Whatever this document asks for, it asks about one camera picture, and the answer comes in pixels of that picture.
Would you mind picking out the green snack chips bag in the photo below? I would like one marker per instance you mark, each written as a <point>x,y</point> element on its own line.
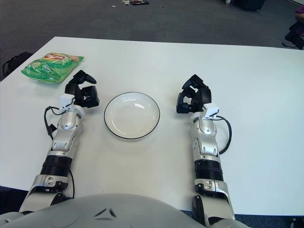
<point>47,69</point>

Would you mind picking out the white left wrist mount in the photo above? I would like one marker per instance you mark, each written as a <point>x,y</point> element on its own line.
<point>66,98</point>

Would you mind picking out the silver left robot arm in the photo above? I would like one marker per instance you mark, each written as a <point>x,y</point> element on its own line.
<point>64,123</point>

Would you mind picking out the grey robot torso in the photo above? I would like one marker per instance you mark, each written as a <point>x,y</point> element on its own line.
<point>107,213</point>

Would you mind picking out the person in purple top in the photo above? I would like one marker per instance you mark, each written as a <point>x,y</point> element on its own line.
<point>300,10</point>

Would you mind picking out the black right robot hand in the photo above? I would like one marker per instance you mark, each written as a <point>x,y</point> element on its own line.
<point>202,95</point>

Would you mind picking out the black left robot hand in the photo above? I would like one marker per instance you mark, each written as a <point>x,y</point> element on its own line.
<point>90,96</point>

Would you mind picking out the black backpack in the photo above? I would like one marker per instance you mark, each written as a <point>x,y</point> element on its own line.
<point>16,61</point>

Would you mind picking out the white wrist mount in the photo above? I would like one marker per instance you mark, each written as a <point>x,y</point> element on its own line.
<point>66,98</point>
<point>211,110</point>

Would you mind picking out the black case on floor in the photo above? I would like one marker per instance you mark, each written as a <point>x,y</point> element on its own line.
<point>249,4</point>

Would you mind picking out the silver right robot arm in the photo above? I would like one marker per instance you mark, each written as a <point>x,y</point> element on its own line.
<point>206,133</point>

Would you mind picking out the office chair caster base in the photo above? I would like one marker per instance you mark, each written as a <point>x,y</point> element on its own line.
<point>298,223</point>

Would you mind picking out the white right wrist mount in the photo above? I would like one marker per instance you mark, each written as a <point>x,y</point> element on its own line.
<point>211,110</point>

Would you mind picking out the white plate with black rim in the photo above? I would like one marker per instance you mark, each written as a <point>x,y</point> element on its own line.
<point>131,116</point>

